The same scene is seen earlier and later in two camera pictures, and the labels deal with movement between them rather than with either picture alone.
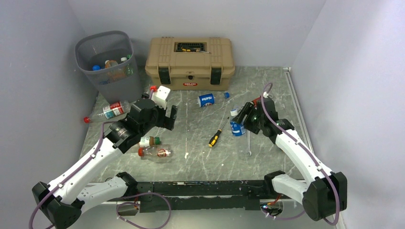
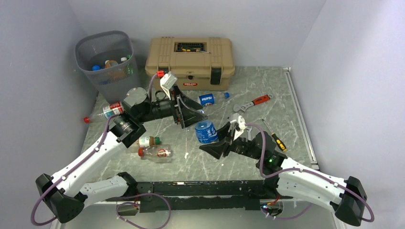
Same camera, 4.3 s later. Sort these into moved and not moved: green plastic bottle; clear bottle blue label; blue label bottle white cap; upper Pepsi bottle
Moved: blue label bottle white cap
Not moved: green plastic bottle; clear bottle blue label; upper Pepsi bottle
